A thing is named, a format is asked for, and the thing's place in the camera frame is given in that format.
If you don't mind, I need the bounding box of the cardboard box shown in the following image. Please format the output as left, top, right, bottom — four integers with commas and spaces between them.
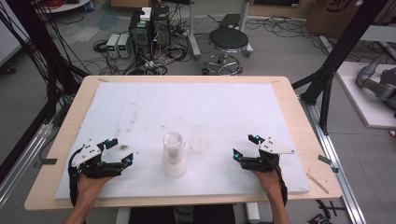
305, 0, 396, 39

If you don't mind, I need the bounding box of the black computer tower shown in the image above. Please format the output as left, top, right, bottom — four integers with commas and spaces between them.
128, 10, 154, 62
151, 5, 172, 49

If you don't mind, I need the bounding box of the black round stool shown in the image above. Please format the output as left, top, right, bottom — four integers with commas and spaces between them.
203, 27, 250, 77

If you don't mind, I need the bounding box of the small white box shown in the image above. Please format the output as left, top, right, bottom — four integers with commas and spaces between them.
139, 7, 153, 22

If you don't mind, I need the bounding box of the grey bench power supply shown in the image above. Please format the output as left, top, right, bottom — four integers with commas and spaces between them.
117, 33, 133, 59
106, 33, 121, 59

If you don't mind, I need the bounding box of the black sleeved right gripper cable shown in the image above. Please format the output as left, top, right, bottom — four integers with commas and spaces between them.
276, 169, 289, 207

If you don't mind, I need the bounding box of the person's left hand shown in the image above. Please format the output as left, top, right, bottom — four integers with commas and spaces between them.
77, 174, 113, 203

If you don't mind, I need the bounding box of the black sleeved left gripper cable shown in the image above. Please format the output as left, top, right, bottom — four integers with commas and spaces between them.
68, 148, 81, 207

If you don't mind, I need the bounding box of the person's right hand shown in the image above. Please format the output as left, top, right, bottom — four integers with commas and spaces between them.
251, 167, 283, 197

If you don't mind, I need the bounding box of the person's dark clothing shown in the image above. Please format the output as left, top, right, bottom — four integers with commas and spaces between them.
128, 204, 236, 224

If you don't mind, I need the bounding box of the white floor board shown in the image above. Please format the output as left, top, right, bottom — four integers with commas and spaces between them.
335, 61, 396, 130

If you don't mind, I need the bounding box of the tangle of floor cables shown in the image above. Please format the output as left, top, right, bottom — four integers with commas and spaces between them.
92, 38, 192, 77

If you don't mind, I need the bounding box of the aluminium floor rail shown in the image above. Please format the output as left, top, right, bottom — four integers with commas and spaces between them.
0, 122, 54, 208
298, 95, 368, 224

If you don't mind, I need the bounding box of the black sleeved gripper cable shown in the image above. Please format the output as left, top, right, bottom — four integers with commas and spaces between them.
276, 169, 289, 207
68, 148, 81, 207

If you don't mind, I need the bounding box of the white foam mat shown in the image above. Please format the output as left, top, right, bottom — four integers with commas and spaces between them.
54, 82, 311, 201

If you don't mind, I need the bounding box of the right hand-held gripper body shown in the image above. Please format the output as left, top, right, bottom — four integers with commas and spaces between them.
242, 136, 295, 173

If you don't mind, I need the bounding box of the black metal frame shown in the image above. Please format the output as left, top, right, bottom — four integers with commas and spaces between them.
291, 0, 389, 135

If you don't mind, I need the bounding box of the light wooden table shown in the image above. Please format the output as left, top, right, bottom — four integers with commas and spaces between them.
23, 75, 343, 211

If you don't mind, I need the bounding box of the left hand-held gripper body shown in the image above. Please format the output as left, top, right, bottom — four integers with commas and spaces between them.
72, 139, 125, 179

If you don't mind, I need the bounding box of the black frame with cable bundle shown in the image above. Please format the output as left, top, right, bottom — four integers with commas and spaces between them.
0, 0, 90, 185

